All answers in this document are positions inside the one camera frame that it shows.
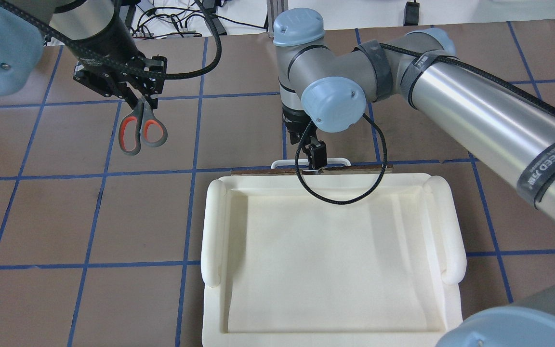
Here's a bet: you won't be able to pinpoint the aluminium frame post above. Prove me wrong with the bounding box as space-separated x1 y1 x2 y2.
265 0 289 32

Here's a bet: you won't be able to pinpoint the grey orange handled scissors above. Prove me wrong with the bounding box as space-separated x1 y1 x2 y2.
118 97 168 156

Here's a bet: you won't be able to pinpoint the white foam tray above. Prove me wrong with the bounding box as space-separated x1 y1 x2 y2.
200 173 467 347

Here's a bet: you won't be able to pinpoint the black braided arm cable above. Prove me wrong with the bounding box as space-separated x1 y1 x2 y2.
0 0 223 81
295 113 388 205

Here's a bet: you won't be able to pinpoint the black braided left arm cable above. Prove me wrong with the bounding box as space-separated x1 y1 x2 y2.
0 0 223 81

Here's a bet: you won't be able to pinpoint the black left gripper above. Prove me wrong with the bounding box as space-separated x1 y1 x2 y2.
73 41 168 110

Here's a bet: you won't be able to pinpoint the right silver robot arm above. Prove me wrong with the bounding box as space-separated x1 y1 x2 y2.
272 7 555 221

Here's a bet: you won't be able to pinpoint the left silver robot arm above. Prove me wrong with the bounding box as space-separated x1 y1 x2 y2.
0 0 167 110

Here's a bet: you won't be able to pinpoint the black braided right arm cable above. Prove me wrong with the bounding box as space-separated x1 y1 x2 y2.
295 113 388 205

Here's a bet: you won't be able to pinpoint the wooden drawer with white handle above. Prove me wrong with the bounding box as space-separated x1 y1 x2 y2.
230 158 394 175

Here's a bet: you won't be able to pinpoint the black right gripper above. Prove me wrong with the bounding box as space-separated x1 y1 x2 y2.
282 108 327 171

